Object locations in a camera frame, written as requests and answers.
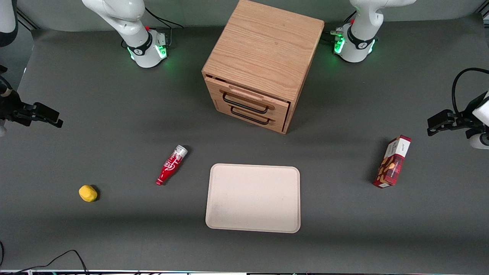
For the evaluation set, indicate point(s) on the beige rectangular tray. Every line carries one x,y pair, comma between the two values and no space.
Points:
253,198

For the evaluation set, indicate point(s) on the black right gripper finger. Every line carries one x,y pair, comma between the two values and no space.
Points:
57,123
46,111

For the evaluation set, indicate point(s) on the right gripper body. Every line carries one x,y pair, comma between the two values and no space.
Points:
13,108

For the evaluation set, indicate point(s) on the yellow lemon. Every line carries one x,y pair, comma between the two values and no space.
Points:
88,193

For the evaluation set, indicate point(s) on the red cookie box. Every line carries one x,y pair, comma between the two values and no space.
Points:
392,162

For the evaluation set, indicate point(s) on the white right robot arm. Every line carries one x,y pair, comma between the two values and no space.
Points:
130,23

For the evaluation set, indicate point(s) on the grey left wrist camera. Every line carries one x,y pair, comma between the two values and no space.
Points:
479,140

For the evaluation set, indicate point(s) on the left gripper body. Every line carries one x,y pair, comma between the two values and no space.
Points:
468,115

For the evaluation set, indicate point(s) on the red ketchup bottle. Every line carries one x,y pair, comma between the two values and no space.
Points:
170,165

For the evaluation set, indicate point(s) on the wooden drawer cabinet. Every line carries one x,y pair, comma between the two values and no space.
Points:
267,42

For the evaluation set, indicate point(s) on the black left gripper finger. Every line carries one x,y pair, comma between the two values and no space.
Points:
435,131
441,119

